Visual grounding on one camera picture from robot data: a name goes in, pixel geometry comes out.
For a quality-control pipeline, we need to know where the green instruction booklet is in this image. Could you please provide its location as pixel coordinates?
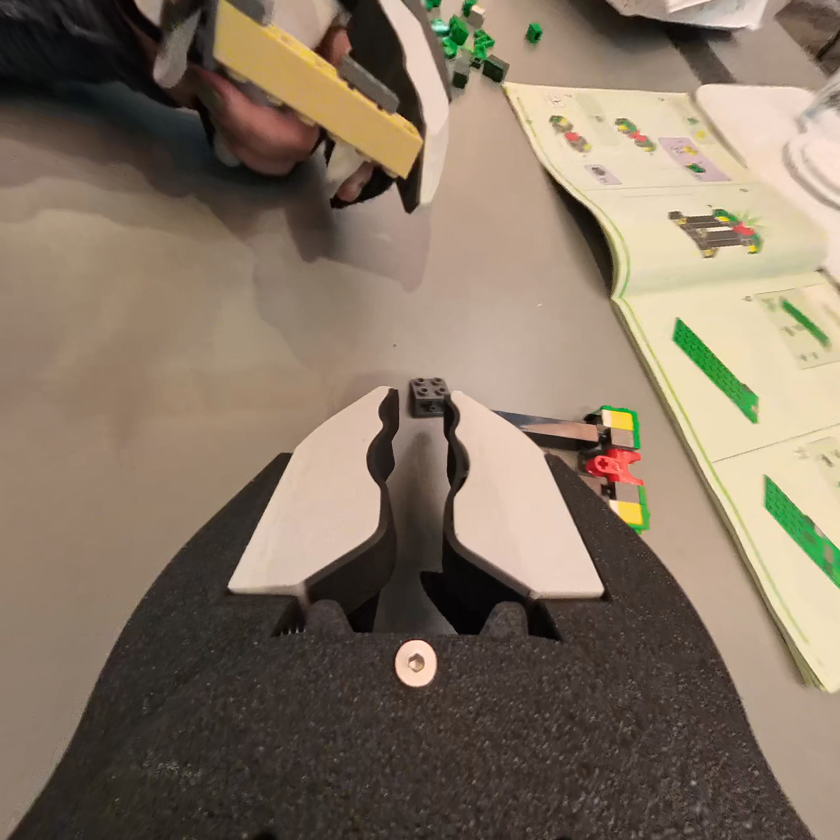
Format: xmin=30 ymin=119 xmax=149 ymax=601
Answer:
xmin=504 ymin=82 xmax=840 ymax=693

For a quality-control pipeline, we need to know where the person's left forearm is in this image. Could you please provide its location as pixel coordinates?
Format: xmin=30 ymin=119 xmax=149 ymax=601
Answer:
xmin=0 ymin=0 xmax=214 ymax=109

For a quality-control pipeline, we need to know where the light grey toy brick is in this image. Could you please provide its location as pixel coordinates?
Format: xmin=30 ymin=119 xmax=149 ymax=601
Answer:
xmin=340 ymin=56 xmax=400 ymax=114

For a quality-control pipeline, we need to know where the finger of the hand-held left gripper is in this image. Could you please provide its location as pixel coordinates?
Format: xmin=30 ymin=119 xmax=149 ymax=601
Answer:
xmin=346 ymin=0 xmax=454 ymax=215
xmin=262 ymin=0 xmax=349 ymax=50

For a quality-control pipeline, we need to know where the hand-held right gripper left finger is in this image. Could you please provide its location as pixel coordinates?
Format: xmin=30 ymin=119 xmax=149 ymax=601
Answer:
xmin=226 ymin=386 xmax=401 ymax=632

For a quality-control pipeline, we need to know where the person's left hand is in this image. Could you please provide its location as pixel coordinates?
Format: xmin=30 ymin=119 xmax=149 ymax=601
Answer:
xmin=190 ymin=66 xmax=375 ymax=203

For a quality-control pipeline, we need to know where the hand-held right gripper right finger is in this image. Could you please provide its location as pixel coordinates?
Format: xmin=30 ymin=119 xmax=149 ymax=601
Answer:
xmin=419 ymin=392 xmax=606 ymax=636

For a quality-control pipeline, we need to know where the long yellow toy brick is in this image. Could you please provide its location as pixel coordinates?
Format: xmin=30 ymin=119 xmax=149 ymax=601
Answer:
xmin=213 ymin=0 xmax=424 ymax=178

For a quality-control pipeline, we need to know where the black green red brick assembly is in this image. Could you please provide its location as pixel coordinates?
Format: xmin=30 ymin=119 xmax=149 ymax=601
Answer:
xmin=492 ymin=406 xmax=651 ymax=534

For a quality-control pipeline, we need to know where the dark grey toy brick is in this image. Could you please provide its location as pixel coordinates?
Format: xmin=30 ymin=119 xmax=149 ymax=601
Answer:
xmin=409 ymin=377 xmax=452 ymax=419

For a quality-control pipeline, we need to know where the crumpled white paper bag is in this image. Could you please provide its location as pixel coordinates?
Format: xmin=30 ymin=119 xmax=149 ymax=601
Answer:
xmin=604 ymin=0 xmax=770 ymax=31

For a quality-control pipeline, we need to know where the pile of green toy bricks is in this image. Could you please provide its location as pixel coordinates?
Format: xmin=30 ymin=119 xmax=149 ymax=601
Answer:
xmin=423 ymin=0 xmax=544 ymax=89

